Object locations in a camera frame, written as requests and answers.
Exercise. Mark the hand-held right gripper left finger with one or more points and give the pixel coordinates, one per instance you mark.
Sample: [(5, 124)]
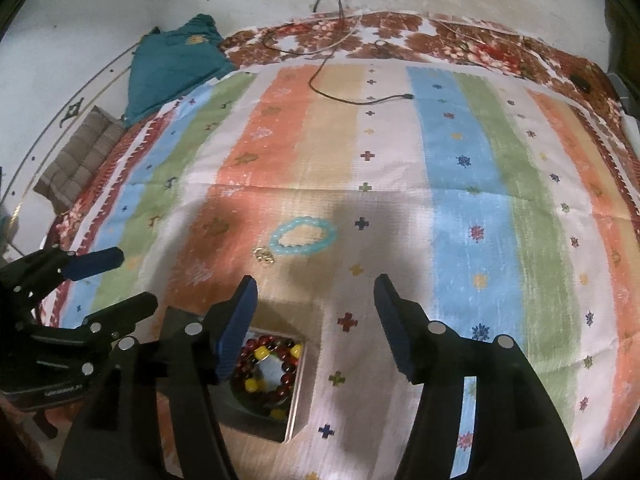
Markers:
[(237, 330)]

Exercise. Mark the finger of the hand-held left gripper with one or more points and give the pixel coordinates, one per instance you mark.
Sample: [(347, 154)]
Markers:
[(95, 262), (125, 312)]

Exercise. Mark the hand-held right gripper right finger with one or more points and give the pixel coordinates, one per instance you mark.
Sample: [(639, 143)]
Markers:
[(397, 330)]

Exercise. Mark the silver metal tin box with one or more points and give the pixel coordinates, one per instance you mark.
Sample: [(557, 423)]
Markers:
[(295, 410)]

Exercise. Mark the brown checkered cloth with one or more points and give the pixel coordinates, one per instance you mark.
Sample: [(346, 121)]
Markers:
[(80, 155)]

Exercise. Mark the striped colourful mat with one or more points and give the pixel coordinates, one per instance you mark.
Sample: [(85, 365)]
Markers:
[(390, 160)]

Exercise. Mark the teal pillow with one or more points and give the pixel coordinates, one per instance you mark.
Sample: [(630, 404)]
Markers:
[(170, 65)]

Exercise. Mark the small black object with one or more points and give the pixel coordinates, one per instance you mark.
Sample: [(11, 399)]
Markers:
[(580, 82)]

